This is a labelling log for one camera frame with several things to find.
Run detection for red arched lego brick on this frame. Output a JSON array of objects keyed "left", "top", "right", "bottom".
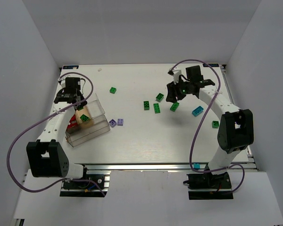
[{"left": 67, "top": 115, "right": 78, "bottom": 129}]

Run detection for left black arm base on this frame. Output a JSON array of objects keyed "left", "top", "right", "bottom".
[{"left": 59, "top": 171, "right": 110, "bottom": 198}]

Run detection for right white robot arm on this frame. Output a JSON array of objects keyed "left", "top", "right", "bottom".
[{"left": 166, "top": 65, "right": 254, "bottom": 175}]

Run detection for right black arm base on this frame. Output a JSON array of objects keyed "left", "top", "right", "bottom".
[{"left": 183, "top": 172, "right": 233, "bottom": 200}]

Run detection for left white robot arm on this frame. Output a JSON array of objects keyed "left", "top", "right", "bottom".
[{"left": 26, "top": 77, "right": 84, "bottom": 179}]

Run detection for green tilted lego brick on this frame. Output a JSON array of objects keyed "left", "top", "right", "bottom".
[{"left": 170, "top": 102, "right": 179, "bottom": 112}]

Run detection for green long lego brick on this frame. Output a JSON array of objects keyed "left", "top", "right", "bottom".
[{"left": 153, "top": 103, "right": 160, "bottom": 113}]

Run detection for blue lego brick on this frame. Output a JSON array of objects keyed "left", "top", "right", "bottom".
[{"left": 192, "top": 106, "right": 204, "bottom": 117}]

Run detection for left blue corner label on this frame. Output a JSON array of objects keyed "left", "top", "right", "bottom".
[{"left": 62, "top": 65, "right": 79, "bottom": 70}]

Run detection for blue corner label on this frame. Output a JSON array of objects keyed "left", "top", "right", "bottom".
[
  {"left": 202, "top": 63, "right": 220, "bottom": 67},
  {"left": 62, "top": 65, "right": 79, "bottom": 70}
]

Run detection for clear plastic container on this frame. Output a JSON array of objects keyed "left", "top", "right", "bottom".
[{"left": 66, "top": 93, "right": 110, "bottom": 147}]

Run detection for purple lego brick left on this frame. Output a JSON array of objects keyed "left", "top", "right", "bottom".
[{"left": 109, "top": 119, "right": 117, "bottom": 128}]

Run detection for purple lego brick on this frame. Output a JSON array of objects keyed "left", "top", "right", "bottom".
[
  {"left": 117, "top": 119, "right": 124, "bottom": 126},
  {"left": 109, "top": 119, "right": 117, "bottom": 128}
]

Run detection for purple lego brick right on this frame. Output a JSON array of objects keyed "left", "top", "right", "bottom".
[{"left": 117, "top": 119, "right": 124, "bottom": 126}]

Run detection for right blue corner label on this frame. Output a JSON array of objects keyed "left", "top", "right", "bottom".
[{"left": 202, "top": 63, "right": 220, "bottom": 67}]

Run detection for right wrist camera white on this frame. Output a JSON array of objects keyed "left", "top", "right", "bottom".
[{"left": 168, "top": 67, "right": 182, "bottom": 84}]

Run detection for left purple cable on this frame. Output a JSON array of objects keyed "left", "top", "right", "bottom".
[{"left": 6, "top": 72, "right": 107, "bottom": 198}]

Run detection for purple cable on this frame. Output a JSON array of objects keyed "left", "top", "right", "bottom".
[
  {"left": 190, "top": 58, "right": 246, "bottom": 194},
  {"left": 6, "top": 72, "right": 107, "bottom": 198}
]

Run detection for aluminium front rail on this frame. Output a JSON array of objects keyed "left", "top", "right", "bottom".
[{"left": 86, "top": 154, "right": 258, "bottom": 171}]

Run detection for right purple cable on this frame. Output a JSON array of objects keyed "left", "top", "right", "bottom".
[{"left": 190, "top": 58, "right": 246, "bottom": 194}]

